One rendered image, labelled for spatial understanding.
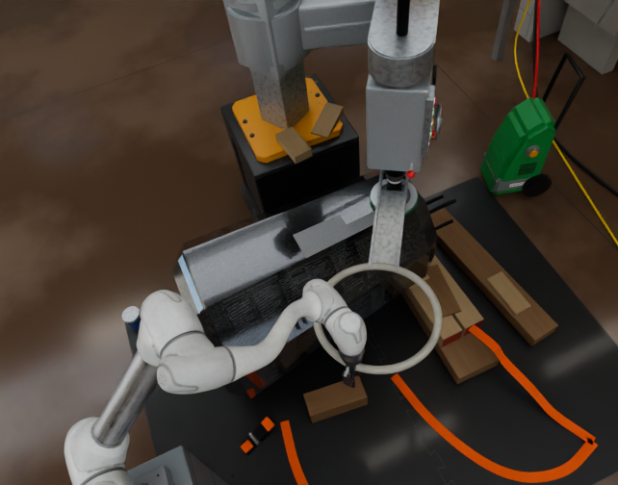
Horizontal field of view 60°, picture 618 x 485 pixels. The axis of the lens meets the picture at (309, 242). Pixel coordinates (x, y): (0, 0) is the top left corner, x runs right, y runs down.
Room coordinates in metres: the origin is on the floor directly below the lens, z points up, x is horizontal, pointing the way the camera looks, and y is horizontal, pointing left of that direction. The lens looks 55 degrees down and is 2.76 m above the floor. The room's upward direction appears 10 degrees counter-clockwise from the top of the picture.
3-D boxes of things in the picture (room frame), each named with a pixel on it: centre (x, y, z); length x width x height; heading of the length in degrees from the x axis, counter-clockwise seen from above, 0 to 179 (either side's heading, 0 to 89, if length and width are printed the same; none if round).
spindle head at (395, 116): (1.59, -0.45, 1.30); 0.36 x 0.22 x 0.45; 161
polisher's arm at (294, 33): (2.20, -0.19, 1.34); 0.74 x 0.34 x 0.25; 82
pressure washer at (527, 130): (2.12, -1.37, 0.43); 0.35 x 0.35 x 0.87; 89
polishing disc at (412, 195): (1.51, -0.42, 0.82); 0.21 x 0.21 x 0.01
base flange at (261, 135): (2.22, 0.00, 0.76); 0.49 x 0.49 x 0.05; 14
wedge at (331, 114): (2.10, -0.21, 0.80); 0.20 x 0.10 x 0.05; 145
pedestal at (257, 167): (2.22, 0.00, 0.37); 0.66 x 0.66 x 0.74; 14
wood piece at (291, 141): (1.97, -0.01, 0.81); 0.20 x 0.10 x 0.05; 22
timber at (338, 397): (0.87, 0.01, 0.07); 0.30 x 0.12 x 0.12; 99
